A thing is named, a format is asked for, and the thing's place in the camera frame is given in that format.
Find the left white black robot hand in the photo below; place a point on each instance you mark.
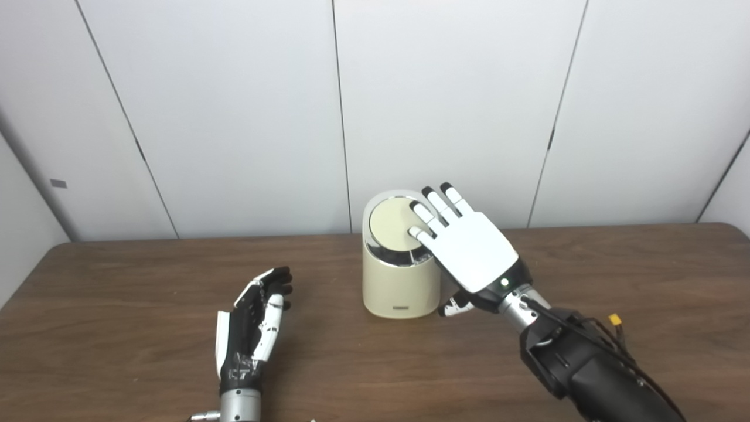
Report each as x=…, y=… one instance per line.
x=240, y=334

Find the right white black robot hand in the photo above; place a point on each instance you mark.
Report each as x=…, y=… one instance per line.
x=474, y=249

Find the cream-colored round bin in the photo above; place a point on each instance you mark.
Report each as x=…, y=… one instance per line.
x=398, y=290

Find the cream round bin lid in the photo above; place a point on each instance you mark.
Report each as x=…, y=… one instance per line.
x=389, y=225

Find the small grey wall tag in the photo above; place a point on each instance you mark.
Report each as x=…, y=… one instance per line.
x=58, y=183

